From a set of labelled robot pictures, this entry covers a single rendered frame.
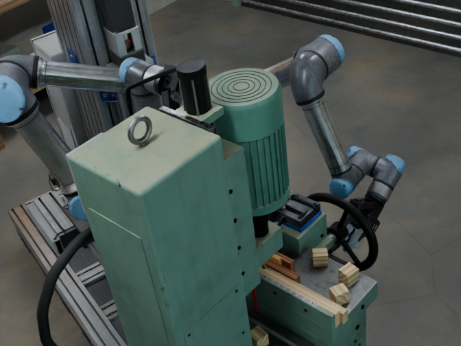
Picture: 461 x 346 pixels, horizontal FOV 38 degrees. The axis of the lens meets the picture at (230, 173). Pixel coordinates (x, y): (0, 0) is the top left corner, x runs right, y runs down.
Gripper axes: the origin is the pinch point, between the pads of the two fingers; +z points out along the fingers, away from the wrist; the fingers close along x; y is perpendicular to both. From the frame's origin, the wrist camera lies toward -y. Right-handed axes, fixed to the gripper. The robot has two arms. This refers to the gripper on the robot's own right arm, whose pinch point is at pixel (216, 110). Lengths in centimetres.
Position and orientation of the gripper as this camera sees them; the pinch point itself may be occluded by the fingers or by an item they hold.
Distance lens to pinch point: 170.9
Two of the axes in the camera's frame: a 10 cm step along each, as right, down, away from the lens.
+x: 6.2, 0.0, 7.8
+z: 7.4, 3.3, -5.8
